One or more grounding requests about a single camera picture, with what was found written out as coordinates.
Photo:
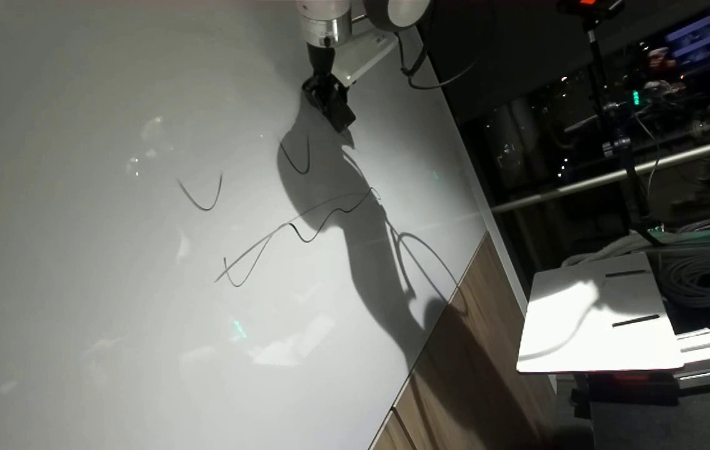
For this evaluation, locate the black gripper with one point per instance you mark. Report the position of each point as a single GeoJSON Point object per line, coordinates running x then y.
{"type": "Point", "coordinates": [324, 61]}

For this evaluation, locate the black felt whiteboard duster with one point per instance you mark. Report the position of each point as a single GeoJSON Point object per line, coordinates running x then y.
{"type": "Point", "coordinates": [339, 115]}

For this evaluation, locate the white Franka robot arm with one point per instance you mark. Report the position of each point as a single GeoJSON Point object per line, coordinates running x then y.
{"type": "Point", "coordinates": [327, 15]}

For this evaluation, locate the large white whiteboard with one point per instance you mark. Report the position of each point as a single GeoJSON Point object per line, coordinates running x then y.
{"type": "Point", "coordinates": [82, 251]}

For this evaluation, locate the black tripod stand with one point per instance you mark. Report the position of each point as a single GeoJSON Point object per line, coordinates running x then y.
{"type": "Point", "coordinates": [618, 132]}

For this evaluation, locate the grey metal railing bar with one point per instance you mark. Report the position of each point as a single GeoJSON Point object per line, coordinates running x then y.
{"type": "Point", "coordinates": [621, 173]}

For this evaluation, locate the white table at right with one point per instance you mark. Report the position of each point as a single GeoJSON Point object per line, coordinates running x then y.
{"type": "Point", "coordinates": [614, 341]}

